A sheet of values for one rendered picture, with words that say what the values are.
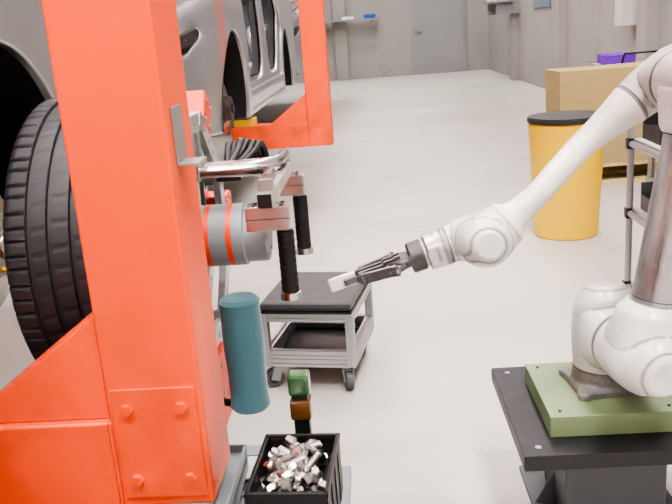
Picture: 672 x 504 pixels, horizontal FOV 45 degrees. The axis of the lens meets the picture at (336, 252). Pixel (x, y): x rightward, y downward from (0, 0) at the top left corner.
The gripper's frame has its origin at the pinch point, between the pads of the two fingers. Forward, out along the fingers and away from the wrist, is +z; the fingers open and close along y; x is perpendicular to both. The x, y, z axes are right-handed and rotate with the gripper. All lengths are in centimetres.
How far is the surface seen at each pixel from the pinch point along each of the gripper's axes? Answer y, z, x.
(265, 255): 10.2, 13.6, -14.9
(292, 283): 24.4, 8.5, -11.0
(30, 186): 28, 48, -48
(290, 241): 24.2, 5.8, -19.4
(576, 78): -449, -198, 49
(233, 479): -5, 45, 43
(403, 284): -205, -15, 77
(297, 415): 43.0, 14.4, 8.5
